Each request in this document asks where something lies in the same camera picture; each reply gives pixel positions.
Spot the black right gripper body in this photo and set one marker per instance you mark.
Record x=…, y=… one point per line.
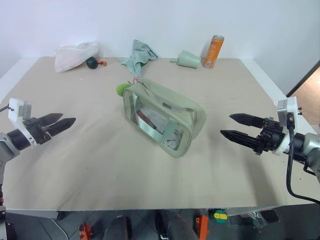
x=271, y=136

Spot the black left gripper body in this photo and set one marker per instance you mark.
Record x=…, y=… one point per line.
x=37, y=130

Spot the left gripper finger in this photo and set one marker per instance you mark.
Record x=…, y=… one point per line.
x=62, y=124
x=53, y=117

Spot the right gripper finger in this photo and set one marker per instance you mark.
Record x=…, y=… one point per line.
x=240, y=138
x=247, y=120

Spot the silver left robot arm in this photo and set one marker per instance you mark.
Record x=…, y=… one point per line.
x=7, y=147

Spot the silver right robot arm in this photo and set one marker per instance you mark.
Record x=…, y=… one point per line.
x=311, y=146

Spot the green transparent toiletry bag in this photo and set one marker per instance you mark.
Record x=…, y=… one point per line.
x=180, y=110

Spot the dark red book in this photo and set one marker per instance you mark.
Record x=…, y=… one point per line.
x=146, y=118

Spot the brown door panel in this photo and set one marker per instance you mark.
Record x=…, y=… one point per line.
x=311, y=90

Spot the white cloth bag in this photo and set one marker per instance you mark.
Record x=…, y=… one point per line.
x=71, y=56

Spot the dark green round toy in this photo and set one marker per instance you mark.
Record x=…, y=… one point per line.
x=92, y=63

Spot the small orange red toy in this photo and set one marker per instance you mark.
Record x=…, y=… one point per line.
x=103, y=63

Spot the orange drink can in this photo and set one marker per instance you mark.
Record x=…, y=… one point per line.
x=212, y=51

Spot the black box device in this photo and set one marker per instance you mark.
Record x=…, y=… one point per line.
x=270, y=215

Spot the green yellow round object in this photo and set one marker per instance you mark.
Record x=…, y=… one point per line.
x=218, y=215

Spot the clear crumpled plastic bag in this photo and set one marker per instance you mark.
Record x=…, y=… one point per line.
x=256, y=218

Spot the light green plastic funnel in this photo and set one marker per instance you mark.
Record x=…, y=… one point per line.
x=188, y=59

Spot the orange black clamp tool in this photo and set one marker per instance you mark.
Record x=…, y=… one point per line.
x=202, y=226
x=85, y=231

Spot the crumpled light green cloth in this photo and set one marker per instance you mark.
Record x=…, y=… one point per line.
x=138, y=56

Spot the dark rounded shape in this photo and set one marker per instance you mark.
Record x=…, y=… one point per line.
x=117, y=228
x=176, y=226

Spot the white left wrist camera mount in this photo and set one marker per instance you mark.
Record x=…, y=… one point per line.
x=15, y=112

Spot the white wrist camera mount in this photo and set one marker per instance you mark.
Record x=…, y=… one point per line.
x=15, y=112
x=292, y=110

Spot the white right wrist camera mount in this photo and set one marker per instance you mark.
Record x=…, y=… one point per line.
x=292, y=110

